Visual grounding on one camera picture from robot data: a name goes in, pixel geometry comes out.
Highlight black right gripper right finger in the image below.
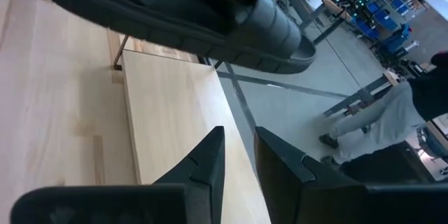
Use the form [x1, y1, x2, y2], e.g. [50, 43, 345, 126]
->
[253, 125, 448, 224]

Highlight black rubber slide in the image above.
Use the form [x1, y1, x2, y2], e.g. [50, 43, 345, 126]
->
[0, 0, 316, 75]

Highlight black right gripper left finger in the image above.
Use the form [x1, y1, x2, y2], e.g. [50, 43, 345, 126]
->
[10, 125, 225, 224]

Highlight person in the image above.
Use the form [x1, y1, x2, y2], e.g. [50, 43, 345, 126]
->
[318, 50, 448, 165]

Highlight wooden workbench black legs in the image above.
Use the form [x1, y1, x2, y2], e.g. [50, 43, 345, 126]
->
[269, 0, 354, 46]

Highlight blue storage bins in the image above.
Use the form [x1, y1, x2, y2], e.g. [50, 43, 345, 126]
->
[349, 0, 416, 55]

